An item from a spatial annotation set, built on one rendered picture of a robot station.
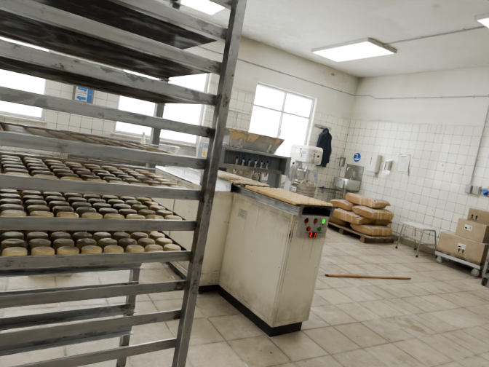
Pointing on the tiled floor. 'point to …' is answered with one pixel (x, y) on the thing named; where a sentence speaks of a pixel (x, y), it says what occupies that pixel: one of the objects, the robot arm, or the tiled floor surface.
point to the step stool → (419, 237)
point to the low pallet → (362, 234)
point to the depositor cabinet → (208, 282)
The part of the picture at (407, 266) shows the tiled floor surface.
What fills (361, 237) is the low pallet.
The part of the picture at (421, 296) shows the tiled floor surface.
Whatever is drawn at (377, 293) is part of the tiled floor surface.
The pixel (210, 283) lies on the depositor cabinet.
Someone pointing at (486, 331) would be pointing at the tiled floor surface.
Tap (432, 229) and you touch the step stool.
